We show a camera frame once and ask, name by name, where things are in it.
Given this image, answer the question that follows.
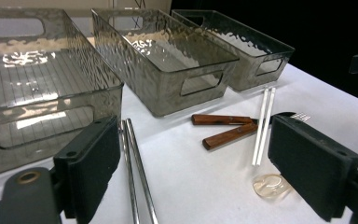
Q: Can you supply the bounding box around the wooden handled knife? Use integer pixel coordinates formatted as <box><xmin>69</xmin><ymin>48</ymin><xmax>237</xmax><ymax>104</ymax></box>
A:
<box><xmin>202</xmin><ymin>111</ymin><xmax>296</xmax><ymax>151</ymax></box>

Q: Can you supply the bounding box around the metal straw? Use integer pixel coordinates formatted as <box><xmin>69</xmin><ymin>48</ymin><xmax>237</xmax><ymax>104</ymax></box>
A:
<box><xmin>125</xmin><ymin>118</ymin><xmax>160</xmax><ymax>224</ymax></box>
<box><xmin>120</xmin><ymin>119</ymin><xmax>142</xmax><ymax>224</ymax></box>

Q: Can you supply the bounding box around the wooden handled fork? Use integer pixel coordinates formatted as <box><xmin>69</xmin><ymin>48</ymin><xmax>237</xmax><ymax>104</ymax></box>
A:
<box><xmin>191</xmin><ymin>112</ymin><xmax>311</xmax><ymax>126</ymax></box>

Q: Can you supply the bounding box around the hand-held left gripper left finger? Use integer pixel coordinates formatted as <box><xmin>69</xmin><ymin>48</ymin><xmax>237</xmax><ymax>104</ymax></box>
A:
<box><xmin>53</xmin><ymin>115</ymin><xmax>121</xmax><ymax>224</ymax></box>

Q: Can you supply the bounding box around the white straw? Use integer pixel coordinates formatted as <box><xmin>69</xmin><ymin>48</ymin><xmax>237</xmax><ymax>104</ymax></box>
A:
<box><xmin>251</xmin><ymin>88</ymin><xmax>269</xmax><ymax>166</ymax></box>
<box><xmin>255</xmin><ymin>87</ymin><xmax>277</xmax><ymax>166</ymax></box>

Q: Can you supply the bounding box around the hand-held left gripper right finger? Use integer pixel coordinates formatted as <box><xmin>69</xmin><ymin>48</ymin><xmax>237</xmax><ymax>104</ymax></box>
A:
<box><xmin>267</xmin><ymin>113</ymin><xmax>358</xmax><ymax>222</ymax></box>

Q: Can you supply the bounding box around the smoky transparent plastic bin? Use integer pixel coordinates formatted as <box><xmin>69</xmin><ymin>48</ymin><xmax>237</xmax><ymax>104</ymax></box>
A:
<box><xmin>90</xmin><ymin>7</ymin><xmax>241</xmax><ymax>119</ymax></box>
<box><xmin>171</xmin><ymin>8</ymin><xmax>296</xmax><ymax>92</ymax></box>
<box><xmin>0</xmin><ymin>7</ymin><xmax>125</xmax><ymax>180</ymax></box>

